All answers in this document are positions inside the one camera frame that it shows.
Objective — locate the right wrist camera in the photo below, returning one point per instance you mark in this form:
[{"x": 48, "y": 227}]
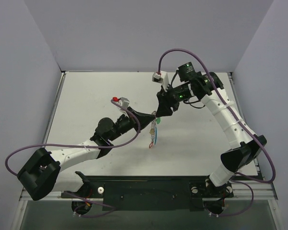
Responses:
[{"x": 162, "y": 78}]

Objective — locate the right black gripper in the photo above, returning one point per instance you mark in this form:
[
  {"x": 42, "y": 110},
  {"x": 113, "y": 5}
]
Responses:
[{"x": 168, "y": 99}]

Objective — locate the aluminium frame rail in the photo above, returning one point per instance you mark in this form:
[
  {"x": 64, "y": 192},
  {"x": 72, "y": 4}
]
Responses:
[{"x": 241, "y": 192}]

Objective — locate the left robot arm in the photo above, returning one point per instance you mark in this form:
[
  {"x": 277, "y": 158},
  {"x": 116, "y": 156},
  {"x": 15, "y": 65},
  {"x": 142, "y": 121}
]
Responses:
[{"x": 40, "y": 172}]

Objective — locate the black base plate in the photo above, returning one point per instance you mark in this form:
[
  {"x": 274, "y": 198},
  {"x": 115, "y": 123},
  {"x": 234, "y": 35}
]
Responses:
[{"x": 148, "y": 193}]

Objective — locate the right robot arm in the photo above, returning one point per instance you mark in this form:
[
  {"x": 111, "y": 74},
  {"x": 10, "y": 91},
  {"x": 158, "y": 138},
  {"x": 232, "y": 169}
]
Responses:
[{"x": 244, "y": 143}]

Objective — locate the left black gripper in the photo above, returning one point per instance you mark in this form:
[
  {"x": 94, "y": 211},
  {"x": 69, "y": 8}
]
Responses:
[{"x": 133, "y": 117}]

